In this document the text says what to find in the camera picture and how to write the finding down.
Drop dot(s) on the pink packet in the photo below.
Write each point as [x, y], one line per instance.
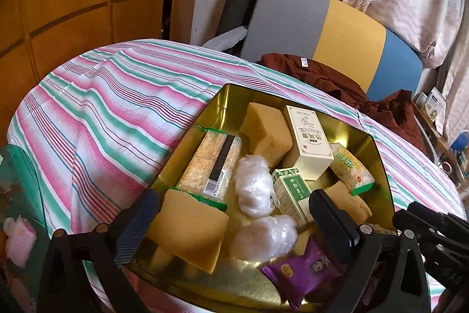
[20, 243]

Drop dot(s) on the green white small box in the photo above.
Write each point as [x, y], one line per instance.
[293, 192]

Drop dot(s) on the green yellow noodle packet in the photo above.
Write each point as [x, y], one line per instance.
[348, 166]

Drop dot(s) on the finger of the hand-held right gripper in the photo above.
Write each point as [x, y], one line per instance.
[425, 211]
[406, 219]

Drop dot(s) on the small white container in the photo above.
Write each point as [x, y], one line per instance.
[421, 102]

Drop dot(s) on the wooden side desk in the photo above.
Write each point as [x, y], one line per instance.
[445, 148]

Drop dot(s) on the long cracker packet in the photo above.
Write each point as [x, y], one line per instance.
[205, 166]

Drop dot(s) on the clear plastic wrap ball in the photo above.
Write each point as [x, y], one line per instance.
[254, 188]
[263, 239]

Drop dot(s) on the maroon garment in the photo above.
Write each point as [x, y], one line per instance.
[329, 74]

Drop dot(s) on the gold metal tin box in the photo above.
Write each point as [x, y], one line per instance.
[234, 96]

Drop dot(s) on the grey yellow blue headboard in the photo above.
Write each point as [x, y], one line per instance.
[285, 16]

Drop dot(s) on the green glass side table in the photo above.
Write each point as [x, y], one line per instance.
[25, 181]

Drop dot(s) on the yellow sponge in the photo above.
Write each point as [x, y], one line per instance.
[187, 228]
[263, 129]
[351, 203]

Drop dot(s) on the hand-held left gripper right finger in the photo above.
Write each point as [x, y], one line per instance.
[331, 225]

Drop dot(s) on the white printed box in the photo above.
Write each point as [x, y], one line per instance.
[435, 106]

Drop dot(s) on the cream carton box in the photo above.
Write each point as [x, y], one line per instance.
[307, 144]

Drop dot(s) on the grey metal bed rail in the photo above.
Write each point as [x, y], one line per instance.
[428, 144]

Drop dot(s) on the striped bed sheet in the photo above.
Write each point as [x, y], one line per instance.
[110, 107]

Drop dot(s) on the purple snack packet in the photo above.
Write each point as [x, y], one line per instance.
[300, 272]

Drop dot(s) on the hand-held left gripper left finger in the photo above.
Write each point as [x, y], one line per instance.
[135, 225]

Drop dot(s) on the blue object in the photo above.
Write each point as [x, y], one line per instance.
[463, 142]

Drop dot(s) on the white foam wrap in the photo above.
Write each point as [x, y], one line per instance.
[227, 38]

